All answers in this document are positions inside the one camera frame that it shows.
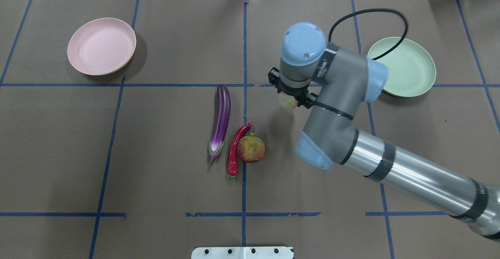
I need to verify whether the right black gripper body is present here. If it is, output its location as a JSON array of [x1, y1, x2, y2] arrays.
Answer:
[[278, 82, 309, 100]]

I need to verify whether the pink peach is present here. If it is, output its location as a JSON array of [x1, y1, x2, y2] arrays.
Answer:
[[277, 92, 298, 111]]

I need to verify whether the red yellow pomegranate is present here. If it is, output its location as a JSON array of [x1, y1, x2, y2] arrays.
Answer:
[[236, 131, 266, 163]]

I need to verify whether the purple eggplant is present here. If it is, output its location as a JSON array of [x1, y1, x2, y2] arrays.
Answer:
[[208, 84, 232, 165]]

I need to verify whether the red chili pepper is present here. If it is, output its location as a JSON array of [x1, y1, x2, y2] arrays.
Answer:
[[226, 123, 252, 184]]

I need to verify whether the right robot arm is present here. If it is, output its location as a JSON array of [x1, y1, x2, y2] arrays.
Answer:
[[276, 22, 500, 241]]

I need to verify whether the green plate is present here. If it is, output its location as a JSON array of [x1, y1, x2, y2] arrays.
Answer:
[[377, 39, 436, 98]]

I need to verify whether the pink plate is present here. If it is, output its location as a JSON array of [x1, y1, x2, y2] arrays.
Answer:
[[66, 18, 137, 76]]

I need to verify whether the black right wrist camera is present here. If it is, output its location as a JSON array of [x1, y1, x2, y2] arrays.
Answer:
[[268, 67, 280, 88]]

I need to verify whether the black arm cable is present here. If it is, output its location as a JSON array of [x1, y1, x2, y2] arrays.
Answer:
[[327, 9, 409, 61]]

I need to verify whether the white post base plate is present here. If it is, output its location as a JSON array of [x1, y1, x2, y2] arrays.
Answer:
[[191, 246, 295, 259]]

